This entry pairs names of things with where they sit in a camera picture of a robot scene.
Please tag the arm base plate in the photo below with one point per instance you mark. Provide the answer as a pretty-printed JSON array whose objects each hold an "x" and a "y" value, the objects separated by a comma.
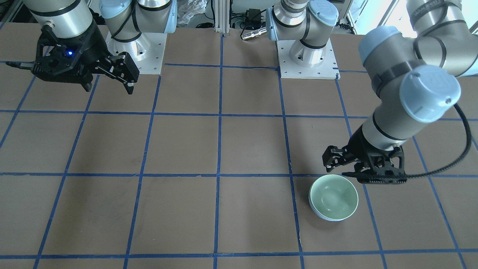
[
  {"x": 147, "y": 51},
  {"x": 299, "y": 62}
]

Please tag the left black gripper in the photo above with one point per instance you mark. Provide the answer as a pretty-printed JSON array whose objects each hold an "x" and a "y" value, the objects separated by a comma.
[{"x": 357, "y": 147}]

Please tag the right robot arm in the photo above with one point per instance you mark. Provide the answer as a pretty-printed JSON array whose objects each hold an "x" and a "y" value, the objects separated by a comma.
[{"x": 125, "y": 19}]

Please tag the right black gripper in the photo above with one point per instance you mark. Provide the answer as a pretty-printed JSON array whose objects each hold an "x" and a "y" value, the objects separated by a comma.
[{"x": 95, "y": 46}]

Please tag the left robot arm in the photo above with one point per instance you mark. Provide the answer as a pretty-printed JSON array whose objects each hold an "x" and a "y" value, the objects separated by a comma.
[{"x": 416, "y": 81}]

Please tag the green bowl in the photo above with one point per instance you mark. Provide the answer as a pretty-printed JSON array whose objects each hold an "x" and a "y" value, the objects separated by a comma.
[{"x": 331, "y": 193}]

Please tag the blue bowl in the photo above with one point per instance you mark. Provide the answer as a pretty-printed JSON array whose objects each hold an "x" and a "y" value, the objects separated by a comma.
[{"x": 336, "y": 215}]

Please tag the aluminium frame post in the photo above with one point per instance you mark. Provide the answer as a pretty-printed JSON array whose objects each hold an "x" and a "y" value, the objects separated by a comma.
[{"x": 222, "y": 14}]

